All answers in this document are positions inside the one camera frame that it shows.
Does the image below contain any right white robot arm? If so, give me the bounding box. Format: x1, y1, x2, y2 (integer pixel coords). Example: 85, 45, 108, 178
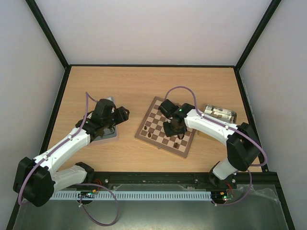
158, 99, 260, 188

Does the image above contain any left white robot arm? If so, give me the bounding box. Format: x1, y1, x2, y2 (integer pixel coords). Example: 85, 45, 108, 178
13, 99, 130, 207

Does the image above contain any wooden chess board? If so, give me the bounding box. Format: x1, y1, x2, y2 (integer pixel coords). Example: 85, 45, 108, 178
134, 96, 202, 160

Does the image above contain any pink tin tray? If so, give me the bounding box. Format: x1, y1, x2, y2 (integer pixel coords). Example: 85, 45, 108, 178
87, 97, 118, 145

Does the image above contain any gold tin tray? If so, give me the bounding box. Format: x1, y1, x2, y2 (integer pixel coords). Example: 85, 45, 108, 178
197, 104, 237, 142

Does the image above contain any light blue cable duct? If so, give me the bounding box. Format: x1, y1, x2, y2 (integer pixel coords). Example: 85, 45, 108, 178
51, 191, 212, 201

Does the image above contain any black frame rail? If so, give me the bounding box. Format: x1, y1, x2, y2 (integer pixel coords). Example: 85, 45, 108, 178
24, 170, 279, 190

